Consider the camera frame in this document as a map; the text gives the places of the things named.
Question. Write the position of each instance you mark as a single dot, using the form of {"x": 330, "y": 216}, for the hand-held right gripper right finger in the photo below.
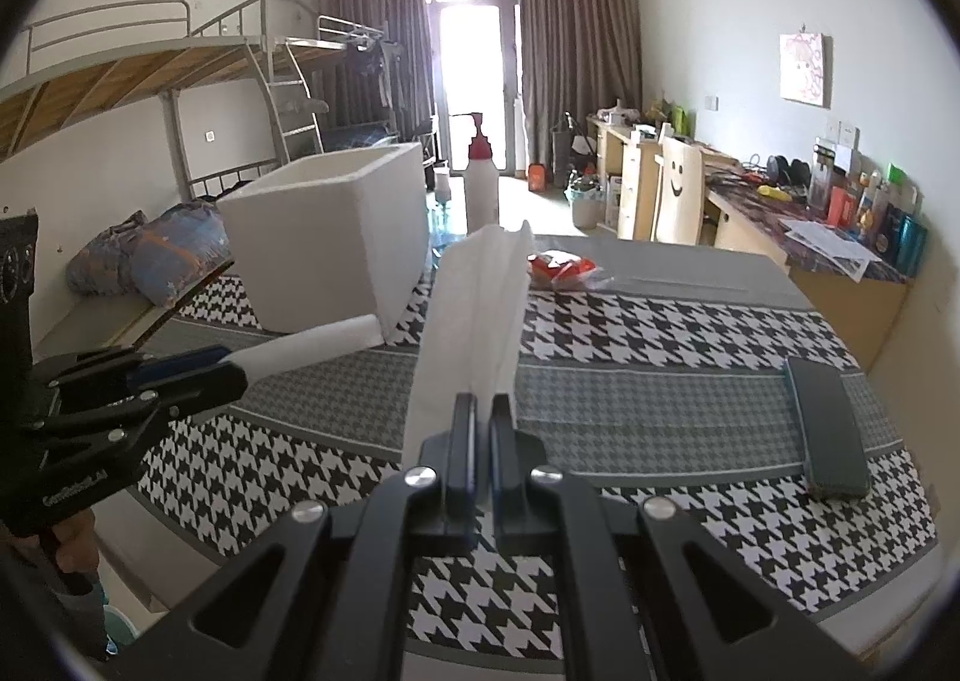
{"x": 504, "y": 456}

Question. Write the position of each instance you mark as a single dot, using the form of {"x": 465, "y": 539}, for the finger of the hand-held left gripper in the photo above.
{"x": 172, "y": 364}
{"x": 202, "y": 388}

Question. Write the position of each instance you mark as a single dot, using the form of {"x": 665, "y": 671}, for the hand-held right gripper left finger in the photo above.
{"x": 459, "y": 456}

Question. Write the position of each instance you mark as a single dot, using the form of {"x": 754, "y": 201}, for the white foam box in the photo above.
{"x": 315, "y": 246}

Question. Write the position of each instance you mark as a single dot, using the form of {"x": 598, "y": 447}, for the person's left forearm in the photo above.
{"x": 52, "y": 613}

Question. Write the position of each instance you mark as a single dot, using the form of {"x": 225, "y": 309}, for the person's left hand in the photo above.
{"x": 75, "y": 546}

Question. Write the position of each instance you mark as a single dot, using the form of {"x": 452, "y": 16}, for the blue grey bedding bundle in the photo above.
{"x": 165, "y": 253}

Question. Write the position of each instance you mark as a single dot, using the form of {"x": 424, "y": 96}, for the houndstooth tablecloth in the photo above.
{"x": 637, "y": 366}

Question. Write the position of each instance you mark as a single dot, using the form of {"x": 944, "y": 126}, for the teal plastic bucket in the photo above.
{"x": 118, "y": 632}

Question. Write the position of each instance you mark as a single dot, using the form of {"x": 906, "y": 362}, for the red snack packet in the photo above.
{"x": 562, "y": 270}

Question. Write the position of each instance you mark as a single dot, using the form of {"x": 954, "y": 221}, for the white basket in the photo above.
{"x": 586, "y": 207}

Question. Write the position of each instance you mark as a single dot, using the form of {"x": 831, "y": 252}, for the white pump bottle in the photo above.
{"x": 482, "y": 193}

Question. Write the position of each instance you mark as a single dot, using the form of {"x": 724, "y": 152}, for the clear bottle with blue liquid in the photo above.
{"x": 442, "y": 186}

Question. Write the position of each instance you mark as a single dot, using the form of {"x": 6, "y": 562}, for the orange container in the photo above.
{"x": 536, "y": 177}

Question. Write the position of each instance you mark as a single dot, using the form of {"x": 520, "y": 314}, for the metal bunk bed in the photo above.
{"x": 337, "y": 36}
{"x": 150, "y": 66}

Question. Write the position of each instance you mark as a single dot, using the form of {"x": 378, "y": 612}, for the light wooden desk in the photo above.
{"x": 630, "y": 178}

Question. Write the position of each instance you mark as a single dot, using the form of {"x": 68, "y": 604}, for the wooden chair with smiley face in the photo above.
{"x": 679, "y": 193}

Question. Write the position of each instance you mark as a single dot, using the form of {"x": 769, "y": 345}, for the black smartphone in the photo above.
{"x": 829, "y": 426}

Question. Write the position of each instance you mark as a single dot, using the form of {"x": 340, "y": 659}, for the dark hanging clothes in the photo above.
{"x": 382, "y": 77}

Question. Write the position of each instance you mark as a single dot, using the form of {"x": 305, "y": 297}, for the wooden desk with patterned cover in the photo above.
{"x": 832, "y": 306}

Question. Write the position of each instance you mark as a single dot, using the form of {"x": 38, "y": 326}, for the yellow item on desk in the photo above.
{"x": 772, "y": 192}

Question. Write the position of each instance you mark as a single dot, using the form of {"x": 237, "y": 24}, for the white papers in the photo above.
{"x": 829, "y": 246}

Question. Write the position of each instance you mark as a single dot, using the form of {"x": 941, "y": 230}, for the balcony glass door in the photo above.
{"x": 472, "y": 58}

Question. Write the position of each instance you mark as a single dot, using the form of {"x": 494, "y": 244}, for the black headphones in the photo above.
{"x": 787, "y": 169}

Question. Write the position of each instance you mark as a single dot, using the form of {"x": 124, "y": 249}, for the row of bottles and boxes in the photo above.
{"x": 870, "y": 208}

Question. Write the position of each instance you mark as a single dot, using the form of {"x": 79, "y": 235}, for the pink wall picture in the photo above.
{"x": 805, "y": 70}

